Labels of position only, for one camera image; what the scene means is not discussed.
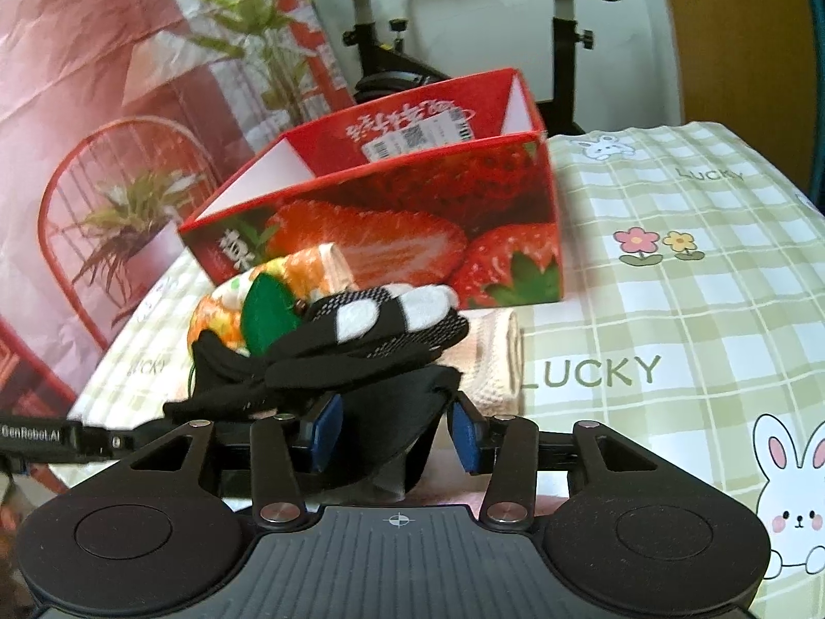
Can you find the black cloth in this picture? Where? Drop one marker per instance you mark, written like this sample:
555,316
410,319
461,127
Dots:
387,412

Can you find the black and white glove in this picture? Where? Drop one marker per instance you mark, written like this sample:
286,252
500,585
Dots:
393,329

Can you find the red strawberry print box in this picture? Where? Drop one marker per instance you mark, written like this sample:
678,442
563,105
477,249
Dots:
399,219

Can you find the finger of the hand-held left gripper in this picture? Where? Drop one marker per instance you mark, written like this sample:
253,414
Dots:
38,442

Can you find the orange floral cloth roll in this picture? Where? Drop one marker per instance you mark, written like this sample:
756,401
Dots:
219,316

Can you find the pink printed backdrop cloth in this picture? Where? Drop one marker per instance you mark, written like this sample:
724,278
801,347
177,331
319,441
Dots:
96,77

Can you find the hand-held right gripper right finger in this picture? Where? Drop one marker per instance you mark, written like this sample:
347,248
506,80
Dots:
467,442

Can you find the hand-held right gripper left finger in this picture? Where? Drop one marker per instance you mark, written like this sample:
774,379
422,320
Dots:
329,435

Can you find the cream waffle towel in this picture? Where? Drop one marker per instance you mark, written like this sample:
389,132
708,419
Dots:
496,361

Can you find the black exercise bike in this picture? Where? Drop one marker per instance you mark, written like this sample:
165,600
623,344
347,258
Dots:
380,64

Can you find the green checked bunny blanket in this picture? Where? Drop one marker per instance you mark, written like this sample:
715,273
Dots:
644,335

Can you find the wooden door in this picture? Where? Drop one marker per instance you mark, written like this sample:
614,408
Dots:
728,45

